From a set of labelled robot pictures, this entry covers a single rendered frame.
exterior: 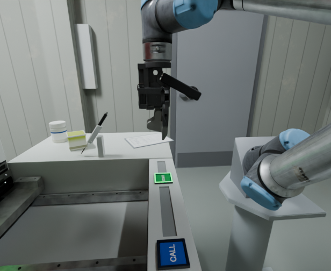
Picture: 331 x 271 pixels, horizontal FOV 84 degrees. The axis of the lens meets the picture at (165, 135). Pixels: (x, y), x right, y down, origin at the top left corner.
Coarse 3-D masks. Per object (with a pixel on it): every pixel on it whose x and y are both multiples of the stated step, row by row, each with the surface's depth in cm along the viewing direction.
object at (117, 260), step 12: (36, 264) 43; (48, 264) 43; (60, 264) 43; (72, 264) 43; (84, 264) 43; (96, 264) 43; (108, 264) 43; (120, 264) 43; (132, 264) 44; (144, 264) 44
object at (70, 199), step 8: (104, 192) 70; (112, 192) 70; (120, 192) 70; (128, 192) 70; (136, 192) 70; (144, 192) 70; (40, 200) 67; (48, 200) 67; (56, 200) 67; (64, 200) 67; (72, 200) 68; (80, 200) 68; (88, 200) 68; (96, 200) 68; (104, 200) 69; (112, 200) 69; (120, 200) 69; (128, 200) 70; (136, 200) 70; (144, 200) 70
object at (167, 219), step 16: (160, 160) 71; (176, 176) 60; (160, 192) 52; (176, 192) 52; (160, 208) 46; (176, 208) 46; (160, 224) 41; (176, 224) 41; (192, 240) 37; (192, 256) 34
